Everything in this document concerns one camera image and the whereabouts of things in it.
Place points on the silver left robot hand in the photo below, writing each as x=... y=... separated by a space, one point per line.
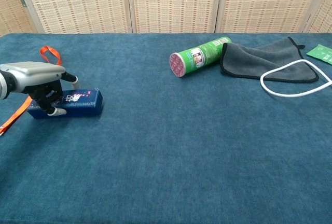
x=33 y=75

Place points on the blue glasses case grey lining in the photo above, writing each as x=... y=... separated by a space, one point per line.
x=83 y=104

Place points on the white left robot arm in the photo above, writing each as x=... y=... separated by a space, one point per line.
x=2 y=86

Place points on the woven bamboo folding screen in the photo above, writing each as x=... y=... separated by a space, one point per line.
x=168 y=1

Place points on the green cylindrical snack can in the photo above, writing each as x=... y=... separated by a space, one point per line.
x=199 y=55

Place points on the blue table cover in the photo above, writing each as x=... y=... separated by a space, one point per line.
x=207 y=143

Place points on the grey cloth with black trim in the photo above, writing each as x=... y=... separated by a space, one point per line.
x=249 y=60

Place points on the green foil packet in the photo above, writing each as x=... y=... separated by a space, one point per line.
x=321 y=53

